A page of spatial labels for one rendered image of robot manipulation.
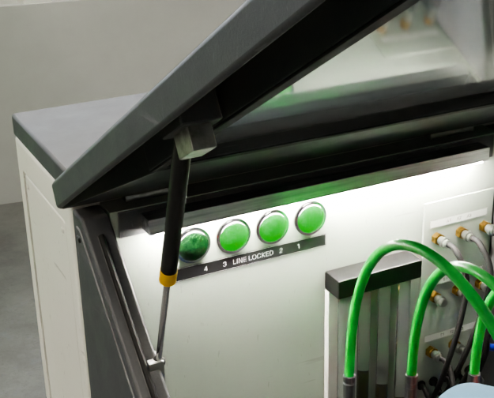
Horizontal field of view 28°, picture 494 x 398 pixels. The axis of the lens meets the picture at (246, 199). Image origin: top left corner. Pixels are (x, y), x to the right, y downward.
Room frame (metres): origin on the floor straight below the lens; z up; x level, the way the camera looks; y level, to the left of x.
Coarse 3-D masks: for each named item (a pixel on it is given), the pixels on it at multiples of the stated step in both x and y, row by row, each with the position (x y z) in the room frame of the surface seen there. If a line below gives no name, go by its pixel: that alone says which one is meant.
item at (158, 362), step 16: (176, 160) 0.87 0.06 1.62; (176, 176) 0.88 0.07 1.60; (176, 192) 0.88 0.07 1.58; (176, 208) 0.89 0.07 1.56; (176, 224) 0.90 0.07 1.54; (176, 240) 0.91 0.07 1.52; (176, 256) 0.93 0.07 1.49; (160, 272) 0.94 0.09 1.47; (176, 272) 0.94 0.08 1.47; (160, 320) 0.98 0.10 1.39; (160, 336) 0.99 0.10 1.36; (160, 352) 1.00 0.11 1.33; (160, 368) 1.01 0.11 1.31
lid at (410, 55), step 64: (256, 0) 0.64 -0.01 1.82; (320, 0) 0.57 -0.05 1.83; (384, 0) 0.63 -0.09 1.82; (448, 0) 0.71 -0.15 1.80; (192, 64) 0.74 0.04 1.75; (256, 64) 0.79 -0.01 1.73; (320, 64) 0.72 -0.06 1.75; (384, 64) 0.88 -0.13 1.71; (448, 64) 0.96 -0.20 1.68; (128, 128) 0.88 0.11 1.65; (192, 128) 0.82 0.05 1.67; (256, 128) 1.04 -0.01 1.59; (320, 128) 1.12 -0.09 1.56; (384, 128) 1.18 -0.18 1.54; (448, 128) 1.37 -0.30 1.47; (64, 192) 1.11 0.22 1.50; (128, 192) 1.15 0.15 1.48
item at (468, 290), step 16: (400, 240) 1.11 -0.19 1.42; (432, 256) 1.04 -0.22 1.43; (368, 272) 1.17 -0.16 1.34; (448, 272) 1.01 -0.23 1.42; (464, 288) 0.99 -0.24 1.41; (352, 304) 1.19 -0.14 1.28; (480, 304) 0.97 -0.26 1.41; (352, 320) 1.20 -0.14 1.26; (352, 336) 1.20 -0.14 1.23; (352, 352) 1.20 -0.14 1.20; (352, 368) 1.20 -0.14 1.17
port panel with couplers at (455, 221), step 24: (480, 192) 1.40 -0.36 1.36; (432, 216) 1.36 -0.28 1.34; (456, 216) 1.38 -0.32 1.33; (480, 216) 1.40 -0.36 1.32; (432, 240) 1.36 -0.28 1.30; (456, 240) 1.38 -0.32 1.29; (432, 264) 1.37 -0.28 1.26; (480, 264) 1.41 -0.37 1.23; (456, 288) 1.38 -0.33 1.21; (480, 288) 1.39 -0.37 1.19; (432, 312) 1.37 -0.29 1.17; (456, 312) 1.39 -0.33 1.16; (432, 336) 1.37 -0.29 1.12; (432, 360) 1.37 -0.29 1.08; (456, 360) 1.39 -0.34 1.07
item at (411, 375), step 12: (456, 264) 1.13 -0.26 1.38; (468, 264) 1.11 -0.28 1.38; (432, 276) 1.17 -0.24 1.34; (480, 276) 1.08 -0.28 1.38; (492, 276) 1.07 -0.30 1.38; (432, 288) 1.18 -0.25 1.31; (492, 288) 1.06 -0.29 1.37; (420, 300) 1.19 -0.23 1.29; (420, 312) 1.19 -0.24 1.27; (420, 324) 1.20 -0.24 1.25; (408, 360) 1.21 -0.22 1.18; (408, 372) 1.21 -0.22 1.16; (408, 384) 1.20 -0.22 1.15; (408, 396) 1.20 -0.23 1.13
